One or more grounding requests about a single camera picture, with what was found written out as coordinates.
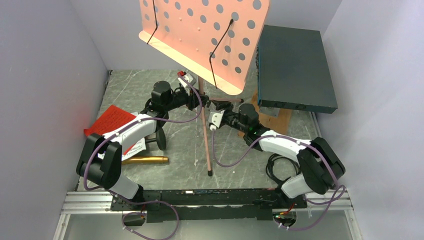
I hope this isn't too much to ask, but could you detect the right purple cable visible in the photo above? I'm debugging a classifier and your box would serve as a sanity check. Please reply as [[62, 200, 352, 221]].
[[211, 129, 346, 232]]

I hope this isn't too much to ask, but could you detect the dark teal amplifier box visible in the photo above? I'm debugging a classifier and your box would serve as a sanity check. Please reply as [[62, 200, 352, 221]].
[[256, 25, 338, 114]]

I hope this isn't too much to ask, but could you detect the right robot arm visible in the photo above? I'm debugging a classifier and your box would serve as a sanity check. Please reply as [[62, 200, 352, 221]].
[[208, 100, 346, 208]]

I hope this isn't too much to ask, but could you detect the red sheet music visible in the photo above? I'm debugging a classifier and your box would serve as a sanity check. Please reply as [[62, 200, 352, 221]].
[[83, 105, 138, 137]]

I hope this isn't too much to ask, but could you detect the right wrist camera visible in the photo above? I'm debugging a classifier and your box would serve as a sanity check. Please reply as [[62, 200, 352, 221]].
[[208, 110, 225, 131]]

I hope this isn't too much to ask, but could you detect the wooden board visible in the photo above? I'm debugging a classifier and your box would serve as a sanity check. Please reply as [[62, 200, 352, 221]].
[[247, 91, 292, 135]]

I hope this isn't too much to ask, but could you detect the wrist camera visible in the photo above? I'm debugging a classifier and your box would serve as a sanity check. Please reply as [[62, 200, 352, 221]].
[[208, 110, 225, 131], [177, 71, 197, 89]]

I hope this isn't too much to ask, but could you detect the purple cable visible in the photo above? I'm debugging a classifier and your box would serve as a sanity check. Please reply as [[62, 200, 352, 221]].
[[82, 74, 204, 192], [211, 129, 346, 232]]

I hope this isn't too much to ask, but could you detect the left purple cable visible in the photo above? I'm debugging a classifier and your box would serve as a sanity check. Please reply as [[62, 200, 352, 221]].
[[82, 74, 204, 192]]

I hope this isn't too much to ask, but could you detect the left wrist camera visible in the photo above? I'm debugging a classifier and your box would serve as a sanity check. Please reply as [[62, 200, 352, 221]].
[[177, 71, 197, 89]]

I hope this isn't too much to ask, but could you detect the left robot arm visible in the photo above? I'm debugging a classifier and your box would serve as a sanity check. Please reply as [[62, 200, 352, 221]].
[[76, 81, 209, 210]]

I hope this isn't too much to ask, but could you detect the gold metal tube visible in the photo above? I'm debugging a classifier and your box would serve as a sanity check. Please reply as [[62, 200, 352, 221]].
[[121, 156, 169, 165]]

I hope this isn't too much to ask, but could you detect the white sheet music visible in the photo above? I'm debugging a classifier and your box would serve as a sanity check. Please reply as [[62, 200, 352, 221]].
[[121, 138, 146, 162]]

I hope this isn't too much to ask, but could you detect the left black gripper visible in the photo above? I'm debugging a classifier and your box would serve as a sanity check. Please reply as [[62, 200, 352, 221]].
[[164, 86, 208, 112]]

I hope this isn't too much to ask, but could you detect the pink music stand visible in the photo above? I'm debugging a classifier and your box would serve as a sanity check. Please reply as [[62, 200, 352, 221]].
[[138, 0, 271, 177]]

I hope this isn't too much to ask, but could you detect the coiled black cable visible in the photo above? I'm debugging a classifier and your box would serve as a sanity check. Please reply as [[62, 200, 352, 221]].
[[265, 152, 306, 184]]

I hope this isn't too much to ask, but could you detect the black round-base stand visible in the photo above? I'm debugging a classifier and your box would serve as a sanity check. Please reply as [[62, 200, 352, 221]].
[[145, 128, 167, 151]]

